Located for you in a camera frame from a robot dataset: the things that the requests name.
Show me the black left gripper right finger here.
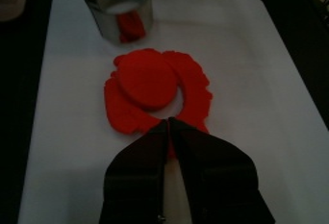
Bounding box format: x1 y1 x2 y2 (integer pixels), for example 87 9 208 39
168 116 277 224

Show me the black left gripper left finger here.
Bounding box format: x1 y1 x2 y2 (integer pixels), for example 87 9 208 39
98 118 170 224

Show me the red dough ring scrap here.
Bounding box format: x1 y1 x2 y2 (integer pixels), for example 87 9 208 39
104 49 215 160

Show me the red round dough disc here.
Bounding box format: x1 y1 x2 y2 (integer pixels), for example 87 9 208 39
116 48 181 112

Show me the white cutting board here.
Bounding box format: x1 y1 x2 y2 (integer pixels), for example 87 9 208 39
17 0 329 224

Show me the shiny metal cylinder cutter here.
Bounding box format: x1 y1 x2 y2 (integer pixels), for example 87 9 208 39
79 0 156 45

